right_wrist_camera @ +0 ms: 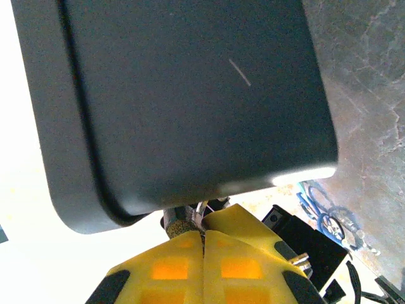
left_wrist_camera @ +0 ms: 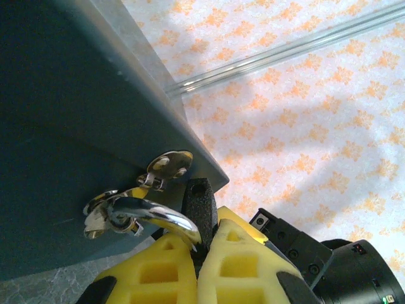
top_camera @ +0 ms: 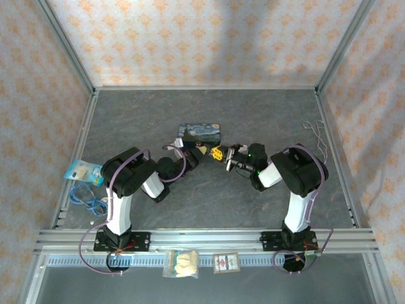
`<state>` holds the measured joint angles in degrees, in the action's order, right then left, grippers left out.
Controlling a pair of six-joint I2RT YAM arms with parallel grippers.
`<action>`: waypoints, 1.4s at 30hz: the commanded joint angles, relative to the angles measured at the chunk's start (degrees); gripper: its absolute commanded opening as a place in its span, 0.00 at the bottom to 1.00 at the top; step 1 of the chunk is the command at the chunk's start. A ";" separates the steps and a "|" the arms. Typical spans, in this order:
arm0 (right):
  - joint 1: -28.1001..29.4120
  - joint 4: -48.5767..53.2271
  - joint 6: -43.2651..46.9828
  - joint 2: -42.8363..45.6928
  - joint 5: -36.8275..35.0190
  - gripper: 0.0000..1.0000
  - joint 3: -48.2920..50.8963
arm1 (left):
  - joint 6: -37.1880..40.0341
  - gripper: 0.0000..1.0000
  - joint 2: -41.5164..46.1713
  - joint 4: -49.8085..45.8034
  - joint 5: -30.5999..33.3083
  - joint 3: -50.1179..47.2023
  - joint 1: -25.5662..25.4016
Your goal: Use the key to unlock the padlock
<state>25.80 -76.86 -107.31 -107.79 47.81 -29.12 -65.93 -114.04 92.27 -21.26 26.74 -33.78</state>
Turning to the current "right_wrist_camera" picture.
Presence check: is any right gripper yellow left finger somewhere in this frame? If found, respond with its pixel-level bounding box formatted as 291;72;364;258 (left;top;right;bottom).
85;231;206;304

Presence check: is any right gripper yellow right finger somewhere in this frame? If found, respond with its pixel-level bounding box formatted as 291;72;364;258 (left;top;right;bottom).
202;231;327;304

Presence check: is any blue looped cable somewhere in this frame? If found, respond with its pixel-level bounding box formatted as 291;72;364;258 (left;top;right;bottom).
296;182;380;256

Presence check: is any black cable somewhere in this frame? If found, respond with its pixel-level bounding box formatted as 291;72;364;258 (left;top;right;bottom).
346;260;392;304

